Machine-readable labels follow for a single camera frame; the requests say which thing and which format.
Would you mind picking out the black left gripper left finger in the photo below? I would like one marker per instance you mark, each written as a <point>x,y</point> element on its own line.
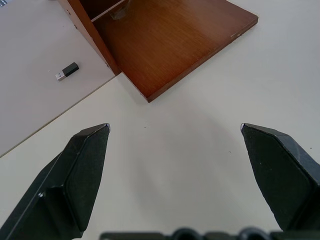
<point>72,180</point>

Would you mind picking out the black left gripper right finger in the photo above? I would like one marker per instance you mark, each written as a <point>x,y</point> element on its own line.
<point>280,175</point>

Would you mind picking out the brown wooden cabinet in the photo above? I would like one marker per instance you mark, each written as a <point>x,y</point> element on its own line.
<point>160,42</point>

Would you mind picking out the black USB dongle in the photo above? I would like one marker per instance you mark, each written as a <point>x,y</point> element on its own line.
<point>67,71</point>

